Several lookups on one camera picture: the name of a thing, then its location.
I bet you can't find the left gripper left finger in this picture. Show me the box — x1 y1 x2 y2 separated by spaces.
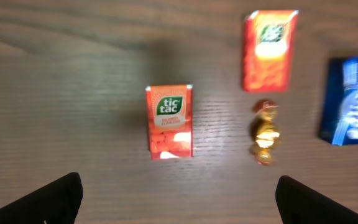
0 172 84 224

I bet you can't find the orange candy box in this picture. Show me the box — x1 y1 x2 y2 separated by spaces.
145 83 194 161
242 9 300 93

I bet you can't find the gold candy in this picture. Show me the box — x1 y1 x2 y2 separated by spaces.
249 98 282 166

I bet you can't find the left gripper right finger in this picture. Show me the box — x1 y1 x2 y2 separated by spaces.
275 175 358 224

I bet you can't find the blue candy pack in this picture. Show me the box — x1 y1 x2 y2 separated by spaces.
318 57 358 147

